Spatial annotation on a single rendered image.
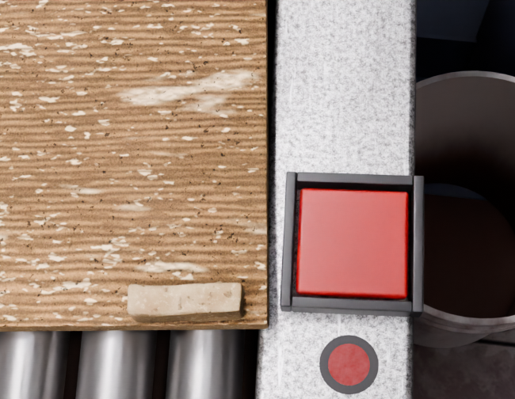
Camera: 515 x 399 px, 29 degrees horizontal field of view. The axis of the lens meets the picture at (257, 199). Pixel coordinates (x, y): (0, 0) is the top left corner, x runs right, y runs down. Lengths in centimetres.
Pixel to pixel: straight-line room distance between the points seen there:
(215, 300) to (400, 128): 15
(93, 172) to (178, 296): 10
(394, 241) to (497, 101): 72
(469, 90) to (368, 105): 65
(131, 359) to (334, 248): 13
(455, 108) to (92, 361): 81
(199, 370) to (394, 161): 16
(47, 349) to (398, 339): 19
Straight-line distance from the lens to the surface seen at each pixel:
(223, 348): 55
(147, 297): 51
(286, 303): 53
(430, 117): 128
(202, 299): 50
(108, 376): 55
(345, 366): 54
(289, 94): 58
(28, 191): 56
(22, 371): 56
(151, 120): 56
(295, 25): 60
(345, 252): 54
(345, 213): 55
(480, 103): 126
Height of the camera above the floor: 146
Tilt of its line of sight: 74 degrees down
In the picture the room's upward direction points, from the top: 10 degrees counter-clockwise
